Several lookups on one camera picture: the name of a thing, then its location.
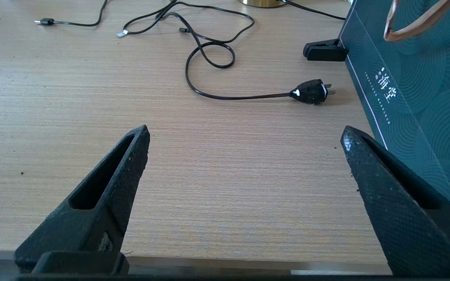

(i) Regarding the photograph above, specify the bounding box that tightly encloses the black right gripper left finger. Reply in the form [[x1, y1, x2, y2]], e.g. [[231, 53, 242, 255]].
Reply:
[[13, 124, 151, 274]]

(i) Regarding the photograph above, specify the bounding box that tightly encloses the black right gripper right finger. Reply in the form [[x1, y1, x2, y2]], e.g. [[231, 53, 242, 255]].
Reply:
[[340, 125, 450, 277]]

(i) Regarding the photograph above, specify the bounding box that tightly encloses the dark blue board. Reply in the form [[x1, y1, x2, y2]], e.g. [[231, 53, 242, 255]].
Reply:
[[338, 0, 450, 221]]

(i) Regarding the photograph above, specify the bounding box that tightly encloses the brass and wood desk lamp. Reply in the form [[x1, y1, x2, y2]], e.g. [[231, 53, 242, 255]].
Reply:
[[239, 0, 287, 8]]

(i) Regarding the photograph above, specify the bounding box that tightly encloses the black lamp power cable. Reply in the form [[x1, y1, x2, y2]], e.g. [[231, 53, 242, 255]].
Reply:
[[155, 0, 346, 105]]

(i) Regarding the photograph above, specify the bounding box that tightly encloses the black usb cable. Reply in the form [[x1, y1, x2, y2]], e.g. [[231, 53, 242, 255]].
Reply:
[[34, 0, 255, 44]]

